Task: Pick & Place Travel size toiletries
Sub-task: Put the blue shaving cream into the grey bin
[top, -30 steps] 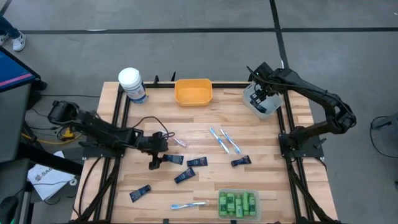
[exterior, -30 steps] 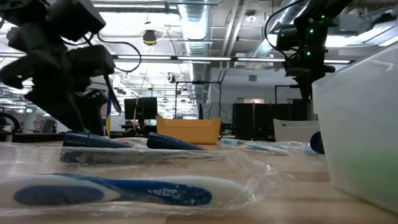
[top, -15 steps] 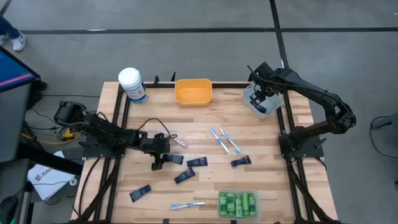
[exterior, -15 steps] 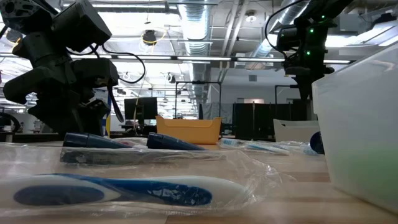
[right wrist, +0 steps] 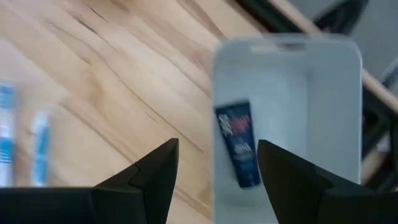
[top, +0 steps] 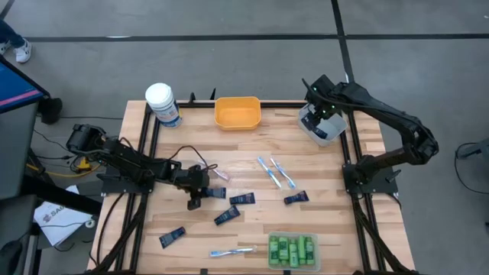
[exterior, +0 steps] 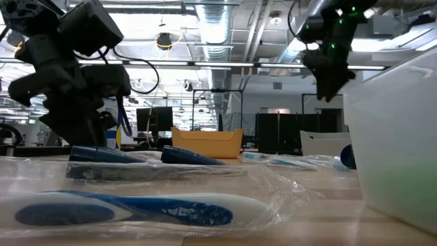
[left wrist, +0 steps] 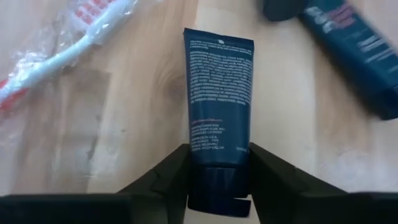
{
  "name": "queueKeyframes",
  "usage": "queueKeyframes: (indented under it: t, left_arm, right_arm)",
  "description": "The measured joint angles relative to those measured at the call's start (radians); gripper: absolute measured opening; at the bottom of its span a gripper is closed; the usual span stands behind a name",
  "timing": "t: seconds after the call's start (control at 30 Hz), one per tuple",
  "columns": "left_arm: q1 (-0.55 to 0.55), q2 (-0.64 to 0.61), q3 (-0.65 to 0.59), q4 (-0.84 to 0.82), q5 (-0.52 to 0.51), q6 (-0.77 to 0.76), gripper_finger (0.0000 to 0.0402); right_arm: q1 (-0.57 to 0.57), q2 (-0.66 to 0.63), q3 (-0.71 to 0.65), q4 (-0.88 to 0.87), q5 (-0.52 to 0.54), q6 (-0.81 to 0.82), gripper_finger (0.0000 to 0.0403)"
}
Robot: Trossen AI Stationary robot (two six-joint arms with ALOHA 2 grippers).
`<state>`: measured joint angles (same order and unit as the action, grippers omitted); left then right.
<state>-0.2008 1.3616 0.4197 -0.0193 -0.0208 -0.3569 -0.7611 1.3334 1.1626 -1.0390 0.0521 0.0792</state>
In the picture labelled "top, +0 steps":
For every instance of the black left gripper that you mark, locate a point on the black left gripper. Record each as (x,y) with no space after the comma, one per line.
(193,177)

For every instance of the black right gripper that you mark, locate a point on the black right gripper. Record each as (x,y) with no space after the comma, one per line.
(322,93)

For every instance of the dark navy toothpaste tube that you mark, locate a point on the dark navy toothpaste tube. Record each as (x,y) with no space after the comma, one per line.
(216,192)
(227,215)
(242,198)
(296,197)
(321,134)
(172,237)

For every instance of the blue white toothbrush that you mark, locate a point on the blue white toothbrush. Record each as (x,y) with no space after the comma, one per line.
(233,251)
(269,172)
(283,173)

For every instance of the green Pert shampoo bottle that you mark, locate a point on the green Pert shampoo bottle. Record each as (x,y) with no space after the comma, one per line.
(293,256)
(274,250)
(302,248)
(309,250)
(283,248)

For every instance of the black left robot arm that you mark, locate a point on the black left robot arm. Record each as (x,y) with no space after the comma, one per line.
(126,156)

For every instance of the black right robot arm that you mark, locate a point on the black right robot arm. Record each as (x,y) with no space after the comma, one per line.
(401,122)

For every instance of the white plastic bin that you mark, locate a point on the white plastic bin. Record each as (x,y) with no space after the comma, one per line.
(336,131)

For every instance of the pale wrapped toothbrush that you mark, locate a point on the pale wrapped toothbrush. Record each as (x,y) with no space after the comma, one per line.
(223,175)

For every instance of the orange plastic bin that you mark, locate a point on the orange plastic bin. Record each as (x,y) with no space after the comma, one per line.
(237,114)

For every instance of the white wipes canister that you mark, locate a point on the white wipes canister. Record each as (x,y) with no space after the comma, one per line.
(160,97)

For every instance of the clear plastic bin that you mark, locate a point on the clear plastic bin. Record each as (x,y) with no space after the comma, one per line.
(316,237)

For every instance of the black metal beam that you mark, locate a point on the black metal beam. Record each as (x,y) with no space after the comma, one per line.
(61,195)

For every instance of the white printed paper bag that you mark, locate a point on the white printed paper bag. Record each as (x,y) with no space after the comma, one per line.
(57,221)

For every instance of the grey chair leg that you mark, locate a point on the grey chair leg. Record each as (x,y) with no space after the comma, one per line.
(477,149)

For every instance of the black floor stand foot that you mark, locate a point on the black floor stand foot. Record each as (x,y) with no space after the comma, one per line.
(51,110)

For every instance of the grey cart with blue top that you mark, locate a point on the grey cart with blue top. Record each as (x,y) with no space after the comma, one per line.
(15,88)

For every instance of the person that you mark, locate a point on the person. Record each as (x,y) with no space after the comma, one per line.
(23,51)

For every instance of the black aluminium table frame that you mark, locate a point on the black aluminium table frame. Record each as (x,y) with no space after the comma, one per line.
(279,104)

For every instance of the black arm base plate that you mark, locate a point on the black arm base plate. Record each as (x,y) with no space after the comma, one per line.
(376,185)
(114,187)

